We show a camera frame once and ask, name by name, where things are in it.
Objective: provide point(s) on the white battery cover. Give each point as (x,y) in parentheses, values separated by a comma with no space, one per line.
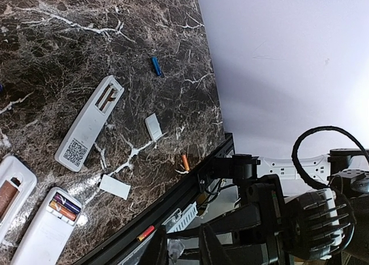
(114,187)
(153,127)

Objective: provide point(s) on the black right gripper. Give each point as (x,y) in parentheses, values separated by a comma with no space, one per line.
(252,233)

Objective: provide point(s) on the white remote with buttons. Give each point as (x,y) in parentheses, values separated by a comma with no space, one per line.
(17,183)

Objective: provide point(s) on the white remote back side up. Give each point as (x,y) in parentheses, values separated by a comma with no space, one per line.
(47,234)

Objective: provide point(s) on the orange battery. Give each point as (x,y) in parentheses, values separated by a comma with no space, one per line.
(62,210)
(146,233)
(185,162)

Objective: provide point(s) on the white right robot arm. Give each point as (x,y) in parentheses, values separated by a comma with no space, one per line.
(244,167)

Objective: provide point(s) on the slim white remote with QR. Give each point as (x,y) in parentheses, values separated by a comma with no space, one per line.
(85,129)

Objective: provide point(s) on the purple blue battery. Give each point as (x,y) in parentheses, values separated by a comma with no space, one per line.
(67,203)

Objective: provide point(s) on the white slotted cable duct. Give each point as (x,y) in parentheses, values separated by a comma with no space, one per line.
(180,219)

